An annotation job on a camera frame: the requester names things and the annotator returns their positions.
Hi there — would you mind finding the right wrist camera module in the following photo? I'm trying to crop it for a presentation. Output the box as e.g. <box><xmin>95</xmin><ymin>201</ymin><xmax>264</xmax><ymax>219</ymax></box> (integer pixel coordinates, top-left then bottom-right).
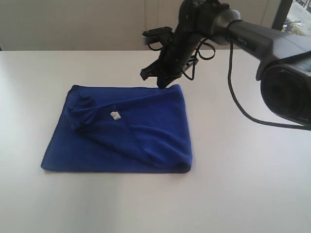
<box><xmin>142</xmin><ymin>27</ymin><xmax>173</xmax><ymax>46</ymax></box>

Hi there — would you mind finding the blue microfiber towel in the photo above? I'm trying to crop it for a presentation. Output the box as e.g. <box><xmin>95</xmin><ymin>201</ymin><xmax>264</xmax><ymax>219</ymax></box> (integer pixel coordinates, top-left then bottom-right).
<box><xmin>41</xmin><ymin>84</ymin><xmax>193</xmax><ymax>174</ymax></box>

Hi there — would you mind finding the green tree outside window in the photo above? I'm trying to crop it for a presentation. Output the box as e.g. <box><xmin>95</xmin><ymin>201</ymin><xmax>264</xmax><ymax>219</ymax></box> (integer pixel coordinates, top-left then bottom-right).
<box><xmin>286</xmin><ymin>22</ymin><xmax>305</xmax><ymax>36</ymax></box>

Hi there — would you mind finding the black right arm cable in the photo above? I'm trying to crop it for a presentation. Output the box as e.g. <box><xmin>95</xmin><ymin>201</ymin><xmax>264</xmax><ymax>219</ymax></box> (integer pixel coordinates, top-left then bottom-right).
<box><xmin>184</xmin><ymin>20</ymin><xmax>311</xmax><ymax>132</ymax></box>

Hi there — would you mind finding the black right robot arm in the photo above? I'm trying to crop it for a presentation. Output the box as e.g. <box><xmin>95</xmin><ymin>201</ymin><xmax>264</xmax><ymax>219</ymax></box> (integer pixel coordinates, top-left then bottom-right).
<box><xmin>140</xmin><ymin>0</ymin><xmax>311</xmax><ymax>130</ymax></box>

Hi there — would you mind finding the black window frame post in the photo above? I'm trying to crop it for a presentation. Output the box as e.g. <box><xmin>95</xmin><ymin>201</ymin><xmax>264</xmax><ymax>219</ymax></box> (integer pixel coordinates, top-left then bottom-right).
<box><xmin>272</xmin><ymin>0</ymin><xmax>293</xmax><ymax>31</ymax></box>

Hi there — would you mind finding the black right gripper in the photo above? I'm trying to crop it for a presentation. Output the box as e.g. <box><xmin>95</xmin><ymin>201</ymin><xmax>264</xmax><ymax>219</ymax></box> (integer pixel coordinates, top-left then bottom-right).
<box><xmin>140</xmin><ymin>29</ymin><xmax>202</xmax><ymax>88</ymax></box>

